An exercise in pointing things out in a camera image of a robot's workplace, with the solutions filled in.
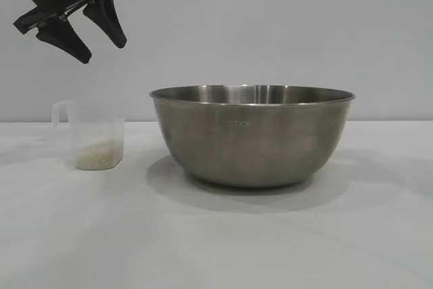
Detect stainless steel mixing bowl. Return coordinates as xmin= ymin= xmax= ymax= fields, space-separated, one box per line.
xmin=149 ymin=85 xmax=357 ymax=190

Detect white rice grains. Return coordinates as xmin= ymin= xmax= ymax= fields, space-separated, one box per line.
xmin=75 ymin=137 xmax=125 ymax=170

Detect translucent plastic measuring cup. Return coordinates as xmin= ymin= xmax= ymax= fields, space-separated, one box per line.
xmin=50 ymin=97 xmax=126 ymax=171

